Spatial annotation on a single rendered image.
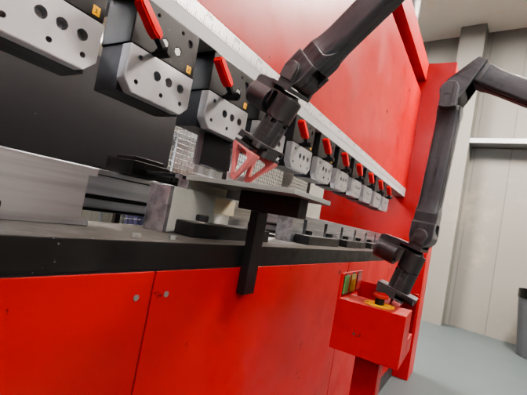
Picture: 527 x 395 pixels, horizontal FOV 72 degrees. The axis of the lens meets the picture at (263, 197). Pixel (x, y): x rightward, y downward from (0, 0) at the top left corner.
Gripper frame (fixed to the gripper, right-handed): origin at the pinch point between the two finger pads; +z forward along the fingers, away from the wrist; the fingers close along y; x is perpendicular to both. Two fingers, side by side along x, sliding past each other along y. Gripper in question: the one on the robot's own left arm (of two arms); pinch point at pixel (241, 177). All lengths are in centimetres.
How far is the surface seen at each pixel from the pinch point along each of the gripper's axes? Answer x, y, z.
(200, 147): -11.3, 3.7, -0.1
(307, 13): -31, -28, -46
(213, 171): -9.8, -2.8, 3.9
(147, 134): -61, -22, 15
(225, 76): -11.2, 8.1, -16.3
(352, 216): -42, -216, 17
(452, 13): -154, -423, -246
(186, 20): -17.7, 17.8, -20.9
